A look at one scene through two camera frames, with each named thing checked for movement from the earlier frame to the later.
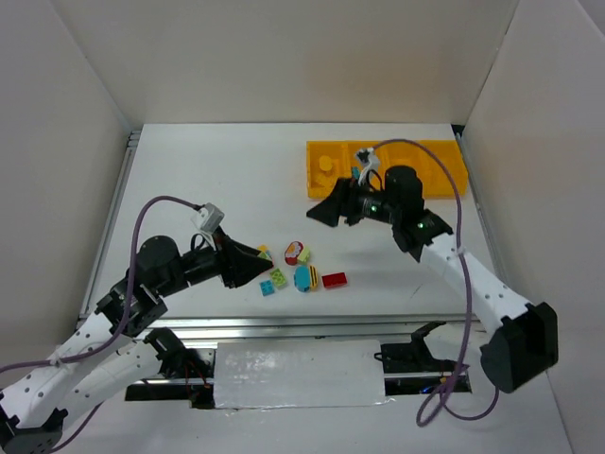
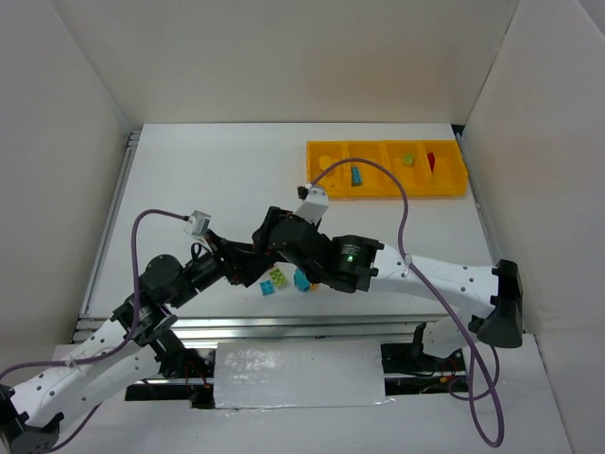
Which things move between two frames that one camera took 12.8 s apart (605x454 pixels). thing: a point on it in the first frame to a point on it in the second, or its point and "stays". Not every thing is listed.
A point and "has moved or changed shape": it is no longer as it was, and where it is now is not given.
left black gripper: x=226 y=264 stays
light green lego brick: x=304 y=254 has moved or changed shape
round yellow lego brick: x=325 y=163 stays
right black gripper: x=351 y=202 to x=272 y=226
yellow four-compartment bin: x=328 y=162 stays
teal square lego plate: x=267 y=287 stays
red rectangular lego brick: x=334 y=280 has moved or changed shape
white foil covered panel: x=254 y=375 stays
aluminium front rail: x=350 y=328 stays
